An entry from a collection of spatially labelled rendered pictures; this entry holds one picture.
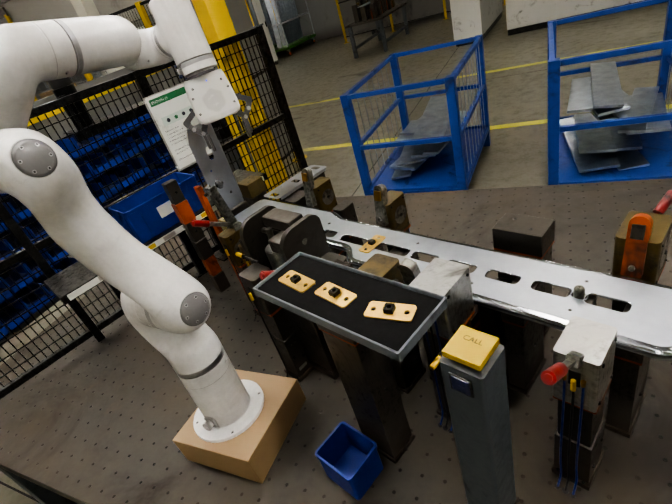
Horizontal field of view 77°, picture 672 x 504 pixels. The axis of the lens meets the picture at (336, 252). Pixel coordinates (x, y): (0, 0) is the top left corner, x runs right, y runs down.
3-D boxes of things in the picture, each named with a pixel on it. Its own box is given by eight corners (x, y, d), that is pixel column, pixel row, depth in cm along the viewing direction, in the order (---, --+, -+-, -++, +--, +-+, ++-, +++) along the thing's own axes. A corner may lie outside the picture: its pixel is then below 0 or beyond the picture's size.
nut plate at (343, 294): (358, 296, 76) (356, 291, 76) (343, 308, 74) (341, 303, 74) (328, 282, 82) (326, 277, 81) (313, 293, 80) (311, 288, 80)
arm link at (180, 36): (167, 70, 95) (191, 57, 89) (137, 7, 90) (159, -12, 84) (196, 63, 100) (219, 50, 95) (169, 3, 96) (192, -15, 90)
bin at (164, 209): (209, 203, 171) (195, 174, 164) (142, 244, 155) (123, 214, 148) (189, 199, 182) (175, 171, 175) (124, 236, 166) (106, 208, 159)
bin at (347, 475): (386, 466, 97) (378, 443, 92) (359, 503, 92) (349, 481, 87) (351, 441, 104) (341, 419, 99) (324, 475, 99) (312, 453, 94)
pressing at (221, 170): (244, 200, 172) (209, 118, 154) (222, 214, 166) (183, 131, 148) (243, 200, 172) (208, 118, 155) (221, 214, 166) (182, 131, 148)
